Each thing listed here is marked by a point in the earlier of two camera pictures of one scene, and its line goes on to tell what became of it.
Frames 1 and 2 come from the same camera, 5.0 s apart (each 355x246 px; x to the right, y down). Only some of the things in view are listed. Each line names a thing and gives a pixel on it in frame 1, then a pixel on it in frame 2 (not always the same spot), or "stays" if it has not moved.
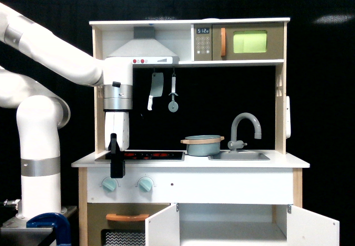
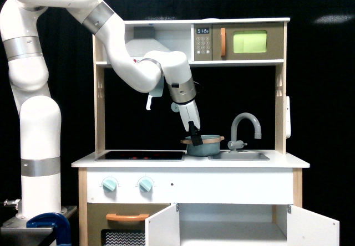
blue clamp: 55,220 stays
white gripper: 116,139 to 190,117
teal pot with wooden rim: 202,145 stays
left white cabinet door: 162,229 stays
